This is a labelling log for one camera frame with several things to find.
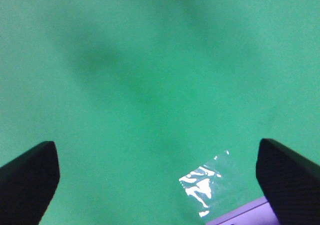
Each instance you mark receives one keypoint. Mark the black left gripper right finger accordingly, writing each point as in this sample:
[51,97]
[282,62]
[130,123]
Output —
[290,182]

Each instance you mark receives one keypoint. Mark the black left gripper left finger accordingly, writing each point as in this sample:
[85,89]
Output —
[28,184]

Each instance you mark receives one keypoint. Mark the white microwave oven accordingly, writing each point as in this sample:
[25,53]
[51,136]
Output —
[256,212]

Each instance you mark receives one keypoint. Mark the clear adhesive tape piece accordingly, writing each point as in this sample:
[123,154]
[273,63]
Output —
[217,186]

